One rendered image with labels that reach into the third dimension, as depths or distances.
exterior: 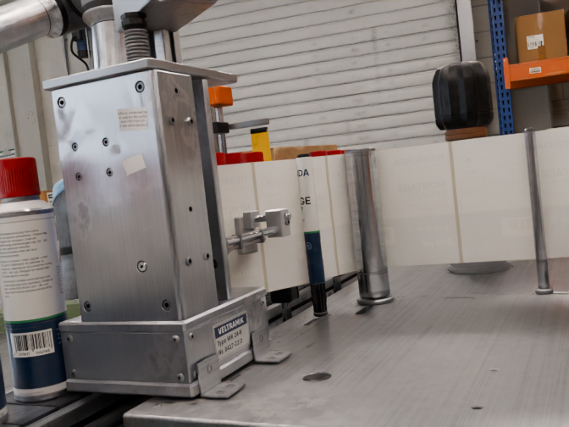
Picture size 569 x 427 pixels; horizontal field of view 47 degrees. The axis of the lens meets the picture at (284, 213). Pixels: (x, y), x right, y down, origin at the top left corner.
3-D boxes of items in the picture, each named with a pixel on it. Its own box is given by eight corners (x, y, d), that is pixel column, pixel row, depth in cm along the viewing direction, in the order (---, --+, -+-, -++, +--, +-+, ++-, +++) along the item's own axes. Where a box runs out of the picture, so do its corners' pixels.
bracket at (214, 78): (150, 67, 49) (148, 54, 49) (41, 91, 54) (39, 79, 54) (238, 82, 61) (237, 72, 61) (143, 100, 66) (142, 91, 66)
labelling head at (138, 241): (193, 398, 50) (151, 60, 49) (65, 392, 56) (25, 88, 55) (273, 347, 63) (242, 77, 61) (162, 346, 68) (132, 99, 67)
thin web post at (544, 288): (553, 294, 74) (538, 126, 73) (534, 295, 74) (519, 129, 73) (554, 291, 75) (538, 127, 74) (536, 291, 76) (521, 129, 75)
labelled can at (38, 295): (46, 404, 54) (13, 155, 53) (1, 402, 56) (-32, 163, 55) (90, 384, 59) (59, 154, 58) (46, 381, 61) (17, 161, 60)
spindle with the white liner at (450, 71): (507, 273, 90) (486, 53, 89) (441, 274, 94) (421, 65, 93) (514, 262, 98) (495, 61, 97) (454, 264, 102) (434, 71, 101)
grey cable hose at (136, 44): (154, 168, 88) (135, 9, 87) (134, 171, 89) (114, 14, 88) (170, 167, 91) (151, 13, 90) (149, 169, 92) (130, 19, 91)
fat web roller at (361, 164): (388, 305, 78) (371, 146, 77) (351, 306, 80) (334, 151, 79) (398, 296, 82) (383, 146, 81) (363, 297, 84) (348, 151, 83)
